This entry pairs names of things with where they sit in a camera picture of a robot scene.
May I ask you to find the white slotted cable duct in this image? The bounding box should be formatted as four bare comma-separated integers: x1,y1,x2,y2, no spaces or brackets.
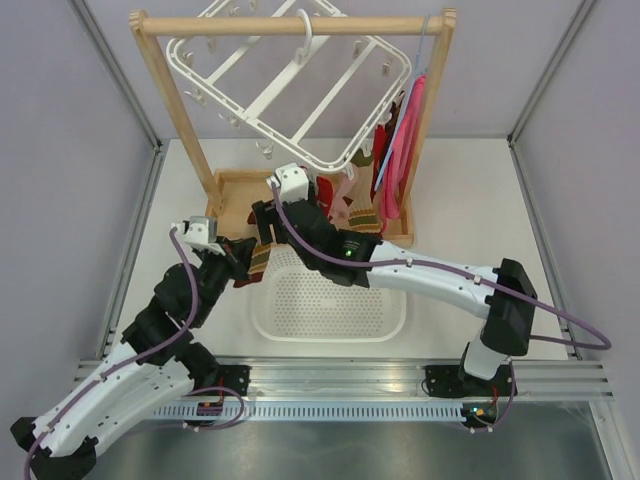
150,400,466,422

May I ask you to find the beige striped sock maroon toe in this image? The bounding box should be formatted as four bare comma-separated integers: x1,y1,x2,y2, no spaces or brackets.
233,244,272,289

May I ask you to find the brown yellow diamond sock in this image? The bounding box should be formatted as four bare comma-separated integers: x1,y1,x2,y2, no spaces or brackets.
385,90,406,138

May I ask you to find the white clip drying hanger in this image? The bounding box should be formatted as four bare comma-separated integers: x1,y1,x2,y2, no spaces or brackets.
165,0,413,174

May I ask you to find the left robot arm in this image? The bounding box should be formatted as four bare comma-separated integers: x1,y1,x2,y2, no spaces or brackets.
11,237,257,479

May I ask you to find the wooden clothes rack frame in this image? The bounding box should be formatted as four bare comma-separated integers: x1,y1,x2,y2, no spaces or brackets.
129,1,457,247

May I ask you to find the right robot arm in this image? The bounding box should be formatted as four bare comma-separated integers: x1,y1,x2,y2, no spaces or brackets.
249,200,538,394

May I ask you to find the beige striped sock olive toe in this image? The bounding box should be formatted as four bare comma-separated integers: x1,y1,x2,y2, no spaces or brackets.
346,149,381,234

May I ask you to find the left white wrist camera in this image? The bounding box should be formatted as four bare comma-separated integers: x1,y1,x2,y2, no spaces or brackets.
171,216,220,252

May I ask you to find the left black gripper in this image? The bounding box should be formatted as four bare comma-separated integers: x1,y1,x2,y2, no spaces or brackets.
192,234,258,325

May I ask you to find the red sock white pattern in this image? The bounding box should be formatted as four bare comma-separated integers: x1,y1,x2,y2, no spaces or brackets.
372,125,390,173

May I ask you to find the red bear sock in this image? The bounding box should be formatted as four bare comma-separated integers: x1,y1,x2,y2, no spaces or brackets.
316,176,334,215

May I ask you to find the white perforated plastic basket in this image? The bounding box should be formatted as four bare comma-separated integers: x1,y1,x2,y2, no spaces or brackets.
249,247,407,343

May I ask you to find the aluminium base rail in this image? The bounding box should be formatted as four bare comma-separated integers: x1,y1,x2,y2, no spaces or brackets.
67,355,615,401

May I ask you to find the light blue wire hanger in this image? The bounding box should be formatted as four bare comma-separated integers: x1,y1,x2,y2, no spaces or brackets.
374,15,431,193

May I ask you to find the pink towel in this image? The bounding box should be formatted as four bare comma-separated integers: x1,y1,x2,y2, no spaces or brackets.
378,74,427,230

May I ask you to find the pink sock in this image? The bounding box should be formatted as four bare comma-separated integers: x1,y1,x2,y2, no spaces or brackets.
329,175,356,223

